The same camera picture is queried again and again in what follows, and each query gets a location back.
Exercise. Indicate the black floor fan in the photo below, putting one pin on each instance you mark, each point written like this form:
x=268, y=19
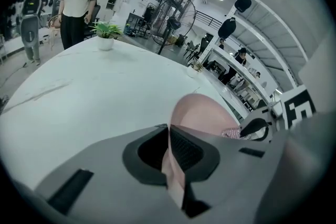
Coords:
x=173, y=23

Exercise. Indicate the white metal shelving rack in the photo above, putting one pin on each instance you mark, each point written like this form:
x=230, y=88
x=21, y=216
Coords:
x=267, y=34

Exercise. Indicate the grey backpack unit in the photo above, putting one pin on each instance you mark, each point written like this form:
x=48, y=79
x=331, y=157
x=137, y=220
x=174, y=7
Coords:
x=32, y=18

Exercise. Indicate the large pink plate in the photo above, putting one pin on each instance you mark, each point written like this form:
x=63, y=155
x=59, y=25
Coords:
x=199, y=112

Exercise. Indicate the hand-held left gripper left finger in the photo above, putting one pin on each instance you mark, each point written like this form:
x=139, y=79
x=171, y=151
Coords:
x=105, y=181

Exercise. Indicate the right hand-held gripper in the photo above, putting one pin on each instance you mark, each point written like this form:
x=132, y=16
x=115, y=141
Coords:
x=296, y=110

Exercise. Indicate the green potted plant white pot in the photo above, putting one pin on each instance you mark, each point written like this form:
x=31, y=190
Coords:
x=105, y=31

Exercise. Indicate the wicker chair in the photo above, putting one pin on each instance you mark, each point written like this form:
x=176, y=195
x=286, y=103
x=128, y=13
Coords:
x=54, y=30

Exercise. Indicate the silver glitter sponge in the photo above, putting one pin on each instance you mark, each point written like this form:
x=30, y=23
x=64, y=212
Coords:
x=232, y=133

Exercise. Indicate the black office chair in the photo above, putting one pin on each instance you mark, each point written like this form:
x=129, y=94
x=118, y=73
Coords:
x=95, y=21

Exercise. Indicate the black metal railing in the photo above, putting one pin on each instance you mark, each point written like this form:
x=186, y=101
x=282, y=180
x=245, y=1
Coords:
x=210, y=21

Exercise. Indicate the black hanging bag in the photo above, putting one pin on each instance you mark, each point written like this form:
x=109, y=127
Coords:
x=242, y=3
x=227, y=28

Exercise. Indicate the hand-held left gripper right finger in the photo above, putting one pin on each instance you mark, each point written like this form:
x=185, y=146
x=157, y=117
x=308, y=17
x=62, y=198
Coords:
x=231, y=173

